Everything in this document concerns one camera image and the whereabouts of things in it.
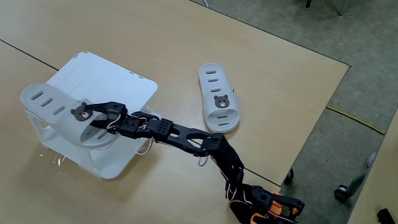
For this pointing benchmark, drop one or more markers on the black object on floor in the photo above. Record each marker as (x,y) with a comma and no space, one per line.
(385,216)

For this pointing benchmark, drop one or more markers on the grey chair leg with caster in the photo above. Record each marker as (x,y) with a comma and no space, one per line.
(342,192)

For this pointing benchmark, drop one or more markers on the black table caster wheel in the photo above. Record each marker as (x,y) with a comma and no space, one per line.
(289,176)

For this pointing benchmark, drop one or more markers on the grey metal furniture leg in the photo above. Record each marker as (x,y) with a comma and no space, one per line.
(342,7)

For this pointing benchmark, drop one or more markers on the white two-tier plastic box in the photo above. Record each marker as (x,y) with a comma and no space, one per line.
(102,74)

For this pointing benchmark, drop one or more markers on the white bear slipper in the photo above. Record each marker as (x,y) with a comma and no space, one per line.
(221,113)
(66,129)

